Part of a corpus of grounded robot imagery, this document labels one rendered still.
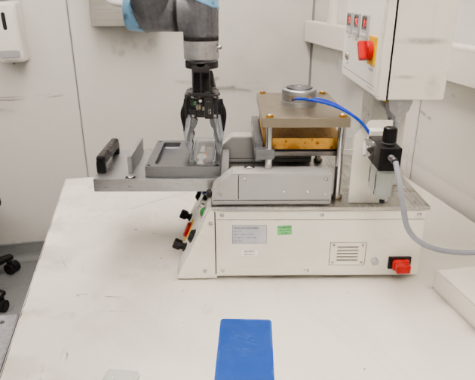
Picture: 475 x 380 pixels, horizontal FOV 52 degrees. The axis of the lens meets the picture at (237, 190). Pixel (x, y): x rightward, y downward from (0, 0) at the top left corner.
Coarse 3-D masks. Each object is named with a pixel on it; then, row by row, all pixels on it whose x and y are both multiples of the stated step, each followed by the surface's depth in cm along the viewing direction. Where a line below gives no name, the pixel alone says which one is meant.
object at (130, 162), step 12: (120, 156) 120; (132, 156) 109; (144, 156) 120; (228, 156) 120; (108, 168) 112; (120, 168) 112; (132, 168) 109; (144, 168) 112; (228, 168) 112; (96, 180) 106; (108, 180) 106; (120, 180) 106; (132, 180) 106; (144, 180) 106; (156, 180) 106; (168, 180) 106; (180, 180) 106; (192, 180) 106; (204, 180) 106
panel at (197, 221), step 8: (200, 192) 131; (208, 200) 110; (192, 208) 136; (208, 208) 105; (192, 216) 127; (200, 216) 112; (192, 224) 120; (200, 224) 107; (184, 240) 122; (192, 240) 108; (184, 256) 110
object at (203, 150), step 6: (198, 138) 123; (204, 138) 123; (210, 138) 123; (198, 144) 118; (204, 144) 118; (210, 144) 118; (192, 150) 113; (198, 150) 113; (204, 150) 113; (210, 150) 113; (192, 156) 109; (198, 156) 109; (204, 156) 109; (210, 156) 109
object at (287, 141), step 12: (264, 132) 108; (276, 132) 108; (288, 132) 108; (300, 132) 108; (312, 132) 108; (324, 132) 108; (336, 132) 108; (264, 144) 104; (276, 144) 104; (288, 144) 104; (300, 144) 104; (312, 144) 104; (324, 144) 104; (336, 144) 104
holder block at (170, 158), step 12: (156, 144) 121; (168, 144) 123; (180, 144) 121; (156, 156) 112; (168, 156) 117; (180, 156) 112; (216, 156) 112; (156, 168) 106; (168, 168) 106; (180, 168) 106; (192, 168) 106; (204, 168) 106; (216, 168) 106
